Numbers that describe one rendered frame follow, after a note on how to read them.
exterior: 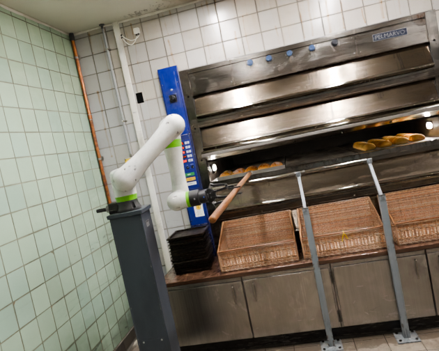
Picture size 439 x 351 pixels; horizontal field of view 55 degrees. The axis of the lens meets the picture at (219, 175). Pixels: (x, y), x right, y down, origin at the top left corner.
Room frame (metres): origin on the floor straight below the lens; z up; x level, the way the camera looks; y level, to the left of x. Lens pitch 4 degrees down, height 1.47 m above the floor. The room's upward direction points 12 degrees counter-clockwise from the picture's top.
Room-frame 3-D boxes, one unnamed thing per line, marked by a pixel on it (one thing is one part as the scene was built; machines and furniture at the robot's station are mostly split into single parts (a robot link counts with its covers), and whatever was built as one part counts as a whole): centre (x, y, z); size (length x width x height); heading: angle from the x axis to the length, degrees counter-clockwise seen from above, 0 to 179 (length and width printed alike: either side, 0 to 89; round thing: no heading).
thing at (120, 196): (2.41, 0.55, 1.36); 0.16 x 0.13 x 0.19; 17
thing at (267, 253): (3.08, -0.18, 0.72); 0.56 x 0.49 x 0.28; 81
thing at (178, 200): (2.40, 0.26, 1.20); 0.14 x 0.13 x 0.11; 81
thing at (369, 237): (2.97, -0.76, 0.72); 0.56 x 0.49 x 0.28; 79
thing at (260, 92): (3.24, -0.80, 1.80); 1.79 x 0.11 x 0.19; 80
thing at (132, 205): (2.43, 0.61, 1.23); 0.26 x 0.15 x 0.06; 84
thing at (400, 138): (3.57, -1.45, 1.21); 0.61 x 0.48 x 0.06; 170
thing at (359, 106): (3.24, -0.80, 1.54); 1.79 x 0.11 x 0.19; 80
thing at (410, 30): (3.26, -0.81, 1.99); 1.80 x 0.08 x 0.21; 80
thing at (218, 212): (2.40, -0.08, 1.20); 1.71 x 0.03 x 0.03; 170
